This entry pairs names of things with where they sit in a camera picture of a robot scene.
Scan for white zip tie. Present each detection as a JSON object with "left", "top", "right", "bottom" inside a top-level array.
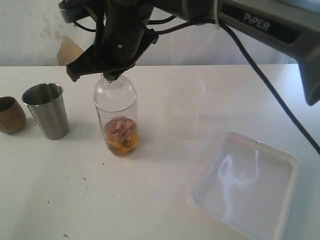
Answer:
[{"left": 192, "top": 0, "right": 222, "bottom": 64}]

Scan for white square plastic tray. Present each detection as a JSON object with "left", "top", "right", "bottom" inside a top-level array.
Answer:
[{"left": 189, "top": 132, "right": 300, "bottom": 240}]

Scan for olive-brown food piece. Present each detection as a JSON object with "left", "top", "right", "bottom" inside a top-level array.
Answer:
[{"left": 104, "top": 133, "right": 139, "bottom": 156}]

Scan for clear dome shaker lid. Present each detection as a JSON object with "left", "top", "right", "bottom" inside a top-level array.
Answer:
[{"left": 93, "top": 74, "right": 138, "bottom": 113}]

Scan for brown wooden cup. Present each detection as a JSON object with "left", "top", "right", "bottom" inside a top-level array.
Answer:
[{"left": 0, "top": 96, "right": 26, "bottom": 134}]

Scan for translucent white plastic cup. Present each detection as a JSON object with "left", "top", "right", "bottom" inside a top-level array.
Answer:
[{"left": 163, "top": 78, "right": 206, "bottom": 138}]

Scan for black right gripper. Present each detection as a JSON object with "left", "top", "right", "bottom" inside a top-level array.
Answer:
[{"left": 66, "top": 0, "right": 159, "bottom": 82}]

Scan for stainless steel cup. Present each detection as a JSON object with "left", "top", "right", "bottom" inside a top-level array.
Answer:
[{"left": 21, "top": 82, "right": 69, "bottom": 140}]

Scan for clear plastic shaker tumbler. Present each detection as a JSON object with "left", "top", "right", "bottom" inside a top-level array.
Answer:
[{"left": 95, "top": 100, "right": 139, "bottom": 157}]

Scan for brown and yellow food pieces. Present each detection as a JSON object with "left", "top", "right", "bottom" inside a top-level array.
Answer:
[{"left": 104, "top": 117, "right": 138, "bottom": 143}]

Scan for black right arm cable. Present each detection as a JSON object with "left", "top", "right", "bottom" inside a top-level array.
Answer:
[{"left": 72, "top": 14, "right": 320, "bottom": 155}]

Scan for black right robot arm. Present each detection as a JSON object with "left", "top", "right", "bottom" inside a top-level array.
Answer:
[{"left": 58, "top": 0, "right": 320, "bottom": 106}]

